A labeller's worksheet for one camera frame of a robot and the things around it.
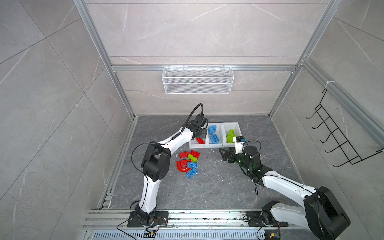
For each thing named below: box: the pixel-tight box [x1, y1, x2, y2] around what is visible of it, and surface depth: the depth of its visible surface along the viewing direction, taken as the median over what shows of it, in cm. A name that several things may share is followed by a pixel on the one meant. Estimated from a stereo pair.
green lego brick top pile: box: [188, 154, 198, 163], surface depth 95 cm
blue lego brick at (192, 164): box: [187, 161, 199, 168], surface depth 92 cm
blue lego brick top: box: [209, 134, 220, 144], surface depth 103 cm
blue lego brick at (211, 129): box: [208, 125, 217, 135], surface depth 106 cm
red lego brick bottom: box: [195, 137, 206, 144], surface depth 103 cm
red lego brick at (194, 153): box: [190, 150, 201, 159], surface depth 97 cm
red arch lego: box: [176, 159, 191, 173], surface depth 93 cm
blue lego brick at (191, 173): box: [186, 168, 198, 179], surface depth 90 cm
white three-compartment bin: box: [189, 122, 243, 149], surface depth 103 cm
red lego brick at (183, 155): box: [179, 151, 190, 159], surface depth 97 cm
